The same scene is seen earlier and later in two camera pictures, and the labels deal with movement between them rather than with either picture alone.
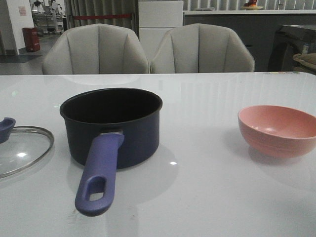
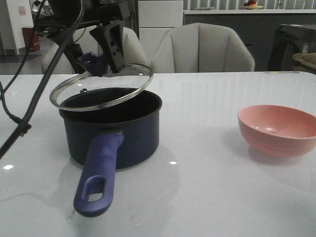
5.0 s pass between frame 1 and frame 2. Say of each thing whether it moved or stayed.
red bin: stayed
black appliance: stayed
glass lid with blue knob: moved
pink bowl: stayed
